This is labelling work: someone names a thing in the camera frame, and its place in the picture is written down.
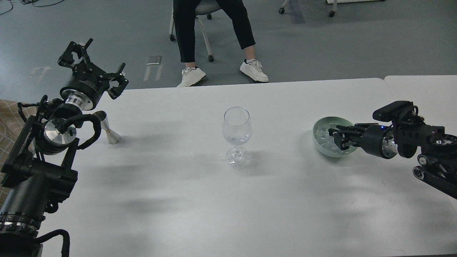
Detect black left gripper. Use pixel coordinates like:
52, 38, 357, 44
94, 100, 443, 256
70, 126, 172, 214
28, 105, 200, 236
58, 38, 129, 111

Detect white wheeled furniture base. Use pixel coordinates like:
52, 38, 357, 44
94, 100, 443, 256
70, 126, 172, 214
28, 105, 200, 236
278, 0, 384, 18

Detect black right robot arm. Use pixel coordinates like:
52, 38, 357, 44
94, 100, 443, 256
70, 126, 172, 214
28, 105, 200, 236
328, 101, 457, 198

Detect white office chair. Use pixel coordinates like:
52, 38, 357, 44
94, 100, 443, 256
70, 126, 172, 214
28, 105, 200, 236
169, 0, 222, 62

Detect clear wine glass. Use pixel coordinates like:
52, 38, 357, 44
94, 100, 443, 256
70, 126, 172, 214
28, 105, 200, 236
222, 107, 252, 168

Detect checkered beige cloth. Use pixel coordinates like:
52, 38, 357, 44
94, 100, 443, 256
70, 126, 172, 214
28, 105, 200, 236
0, 99, 36, 207

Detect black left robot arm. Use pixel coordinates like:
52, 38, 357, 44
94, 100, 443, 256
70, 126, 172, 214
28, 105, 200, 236
0, 39, 129, 257

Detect person in black trousers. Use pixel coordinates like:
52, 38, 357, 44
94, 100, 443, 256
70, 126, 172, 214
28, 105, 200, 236
172, 0, 269, 87

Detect silver metal jigger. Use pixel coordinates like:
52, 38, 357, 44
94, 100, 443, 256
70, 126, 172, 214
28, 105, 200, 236
93, 111, 121, 145

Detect grey object on floor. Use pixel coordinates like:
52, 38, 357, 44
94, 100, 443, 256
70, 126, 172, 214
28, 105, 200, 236
146, 55, 162, 66

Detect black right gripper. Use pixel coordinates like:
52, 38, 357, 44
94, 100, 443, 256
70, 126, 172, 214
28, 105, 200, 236
328, 124, 398, 159

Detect clear ice cubes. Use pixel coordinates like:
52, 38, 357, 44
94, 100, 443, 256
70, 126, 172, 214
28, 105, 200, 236
314, 123, 343, 156

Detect green bowl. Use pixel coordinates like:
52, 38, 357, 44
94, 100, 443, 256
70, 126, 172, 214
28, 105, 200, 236
312, 116, 356, 158

